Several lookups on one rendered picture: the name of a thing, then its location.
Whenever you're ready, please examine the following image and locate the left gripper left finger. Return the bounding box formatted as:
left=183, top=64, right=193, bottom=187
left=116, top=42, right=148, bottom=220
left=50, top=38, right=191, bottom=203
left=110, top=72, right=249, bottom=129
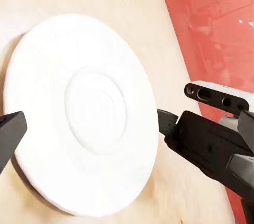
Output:
left=0, top=111, right=28, bottom=174

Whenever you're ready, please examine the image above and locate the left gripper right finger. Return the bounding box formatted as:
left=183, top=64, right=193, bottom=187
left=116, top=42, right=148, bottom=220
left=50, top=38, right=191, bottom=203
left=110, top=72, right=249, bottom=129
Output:
left=237, top=110, right=254, bottom=153

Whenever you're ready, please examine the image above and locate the saucer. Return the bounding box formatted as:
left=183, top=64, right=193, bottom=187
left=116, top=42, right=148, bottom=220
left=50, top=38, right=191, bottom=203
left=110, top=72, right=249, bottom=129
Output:
left=3, top=13, right=159, bottom=218

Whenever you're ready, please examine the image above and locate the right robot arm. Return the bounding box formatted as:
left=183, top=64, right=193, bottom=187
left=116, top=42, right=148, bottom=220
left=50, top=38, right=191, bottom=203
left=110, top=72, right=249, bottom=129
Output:
left=157, top=81, right=254, bottom=224

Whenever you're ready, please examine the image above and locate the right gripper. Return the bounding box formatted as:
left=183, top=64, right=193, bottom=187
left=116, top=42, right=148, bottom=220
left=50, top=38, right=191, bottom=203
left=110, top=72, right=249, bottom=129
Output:
left=157, top=109, right=254, bottom=204

